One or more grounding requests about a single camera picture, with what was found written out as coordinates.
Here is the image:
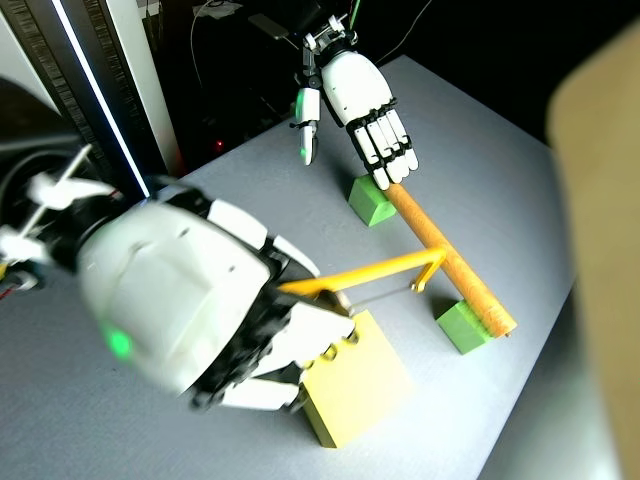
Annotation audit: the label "green wooden block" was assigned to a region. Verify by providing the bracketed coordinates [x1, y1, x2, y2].
[434, 298, 494, 355]
[347, 174, 398, 228]

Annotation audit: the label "yellow hacksaw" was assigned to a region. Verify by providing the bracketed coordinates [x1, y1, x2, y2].
[277, 246, 449, 321]

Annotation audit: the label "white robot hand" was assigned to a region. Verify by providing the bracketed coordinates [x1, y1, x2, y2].
[77, 174, 361, 414]
[291, 48, 420, 192]

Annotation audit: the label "blurred beige board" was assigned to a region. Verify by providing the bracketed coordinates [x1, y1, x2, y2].
[545, 19, 640, 480]

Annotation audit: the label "flat black device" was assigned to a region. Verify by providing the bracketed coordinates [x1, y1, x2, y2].
[248, 13, 291, 41]

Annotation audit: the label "thin white cable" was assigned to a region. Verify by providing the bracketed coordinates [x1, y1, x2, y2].
[189, 0, 236, 91]

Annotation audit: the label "wooden dowel rod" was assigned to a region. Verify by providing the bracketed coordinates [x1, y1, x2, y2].
[387, 183, 518, 339]

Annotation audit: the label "yellow wooden block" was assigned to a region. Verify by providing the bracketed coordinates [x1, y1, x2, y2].
[299, 309, 416, 450]

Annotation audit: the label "white cabinet with black strips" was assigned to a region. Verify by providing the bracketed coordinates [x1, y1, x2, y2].
[0, 0, 184, 201]

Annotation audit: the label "grey table cloth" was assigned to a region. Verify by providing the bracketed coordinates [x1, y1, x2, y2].
[0, 53, 581, 480]

